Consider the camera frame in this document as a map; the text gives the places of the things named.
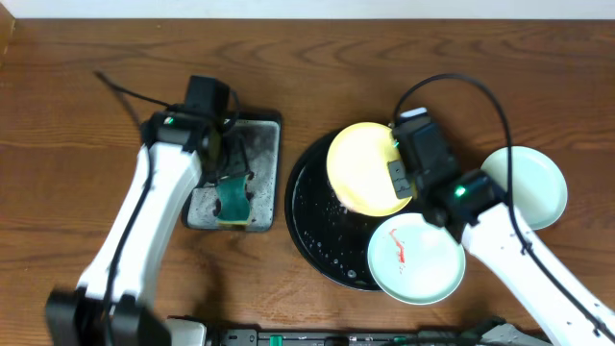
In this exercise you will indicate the green scrub sponge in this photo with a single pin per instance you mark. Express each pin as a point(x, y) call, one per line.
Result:
point(235, 209)

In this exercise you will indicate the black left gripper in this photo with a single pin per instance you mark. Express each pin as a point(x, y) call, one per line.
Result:
point(211, 181)

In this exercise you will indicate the yellow plate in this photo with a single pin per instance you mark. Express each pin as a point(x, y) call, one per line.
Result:
point(357, 169)

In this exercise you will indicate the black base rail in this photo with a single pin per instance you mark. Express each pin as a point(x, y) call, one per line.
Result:
point(247, 337)

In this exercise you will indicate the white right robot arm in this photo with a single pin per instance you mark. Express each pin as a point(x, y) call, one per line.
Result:
point(564, 308)

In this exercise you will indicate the mint green plate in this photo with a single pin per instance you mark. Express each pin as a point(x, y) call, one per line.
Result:
point(540, 192)
point(414, 262)

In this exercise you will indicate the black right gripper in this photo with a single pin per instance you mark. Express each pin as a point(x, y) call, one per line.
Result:
point(400, 168)

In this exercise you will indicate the black rectangular soapy tray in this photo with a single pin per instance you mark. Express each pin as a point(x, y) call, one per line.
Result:
point(252, 148)

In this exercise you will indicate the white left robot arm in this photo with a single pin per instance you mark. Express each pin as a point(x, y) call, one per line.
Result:
point(112, 303)

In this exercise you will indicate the round black tray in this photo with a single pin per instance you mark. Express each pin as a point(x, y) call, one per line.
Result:
point(331, 238)

